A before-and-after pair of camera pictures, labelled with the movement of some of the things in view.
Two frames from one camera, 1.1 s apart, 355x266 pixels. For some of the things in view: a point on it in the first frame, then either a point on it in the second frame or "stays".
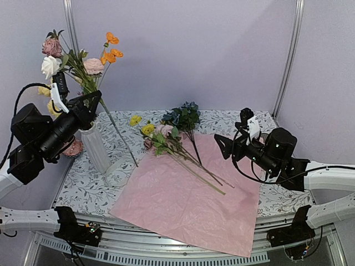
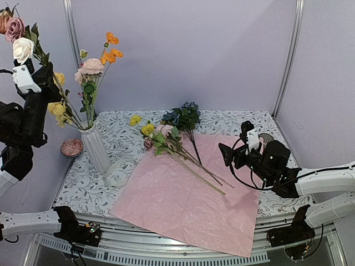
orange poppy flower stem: [110, 57] stays
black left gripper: [86, 115] -> [47, 71]
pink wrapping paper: [192, 192] stays
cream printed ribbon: [118, 172] stays
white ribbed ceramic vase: [96, 147] stays
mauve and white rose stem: [70, 62] -> [26, 47]
